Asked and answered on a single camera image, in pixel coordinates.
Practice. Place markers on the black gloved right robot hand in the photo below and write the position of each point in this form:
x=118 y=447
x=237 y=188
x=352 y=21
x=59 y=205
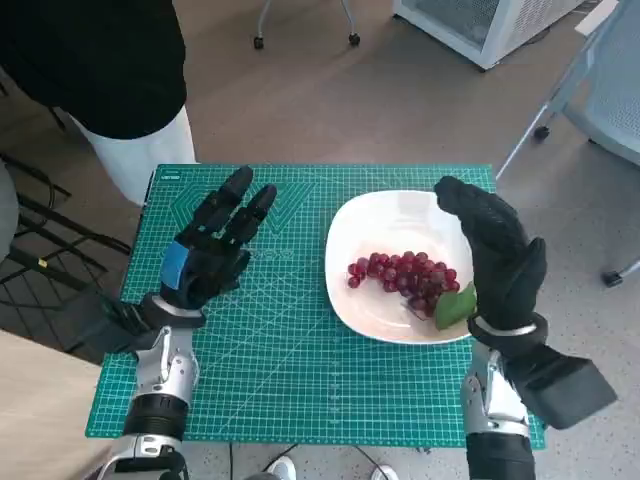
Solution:
x=500 y=255

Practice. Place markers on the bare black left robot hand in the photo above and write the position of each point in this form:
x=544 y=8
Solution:
x=210 y=255

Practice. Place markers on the red toy grape bunch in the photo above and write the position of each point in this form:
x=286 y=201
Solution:
x=410 y=272

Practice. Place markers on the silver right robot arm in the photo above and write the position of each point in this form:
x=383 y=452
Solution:
x=495 y=425

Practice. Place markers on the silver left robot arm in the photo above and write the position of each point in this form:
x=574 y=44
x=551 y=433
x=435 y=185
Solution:
x=160 y=380

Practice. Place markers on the white square plate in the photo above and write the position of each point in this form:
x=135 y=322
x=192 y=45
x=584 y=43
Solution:
x=380 y=225

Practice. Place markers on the green cutting mat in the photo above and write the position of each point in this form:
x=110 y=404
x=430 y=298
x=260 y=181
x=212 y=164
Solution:
x=300 y=380

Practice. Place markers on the light blue mesh chair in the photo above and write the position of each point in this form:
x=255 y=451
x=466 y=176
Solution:
x=610 y=100

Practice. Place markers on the white rounded foot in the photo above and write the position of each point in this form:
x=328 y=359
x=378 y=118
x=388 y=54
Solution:
x=282 y=470
x=385 y=472

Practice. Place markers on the light wooden table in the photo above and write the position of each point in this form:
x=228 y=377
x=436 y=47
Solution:
x=35 y=400

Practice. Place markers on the white mesh cabinet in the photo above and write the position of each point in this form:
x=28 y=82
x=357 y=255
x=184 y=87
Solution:
x=505 y=25

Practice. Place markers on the office chair on casters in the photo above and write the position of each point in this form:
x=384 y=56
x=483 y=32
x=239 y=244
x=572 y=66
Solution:
x=350 y=20

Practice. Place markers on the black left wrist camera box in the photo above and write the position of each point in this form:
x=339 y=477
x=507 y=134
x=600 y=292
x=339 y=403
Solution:
x=105 y=325

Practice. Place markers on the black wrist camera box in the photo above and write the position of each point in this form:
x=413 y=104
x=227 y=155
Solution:
x=105 y=325
x=575 y=390

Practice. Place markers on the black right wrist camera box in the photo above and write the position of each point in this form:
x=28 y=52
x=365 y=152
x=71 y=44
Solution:
x=575 y=390

